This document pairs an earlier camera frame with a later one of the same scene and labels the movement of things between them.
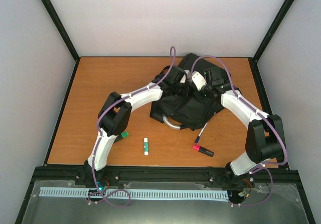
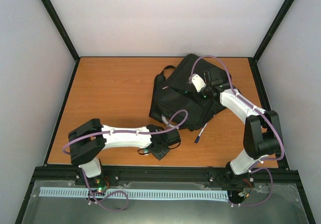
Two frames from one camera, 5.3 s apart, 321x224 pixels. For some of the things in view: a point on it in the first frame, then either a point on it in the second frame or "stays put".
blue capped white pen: [201, 132] stays put
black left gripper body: [178, 92] to [158, 153]
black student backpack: [189, 112] stays put
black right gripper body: [203, 98] stays put
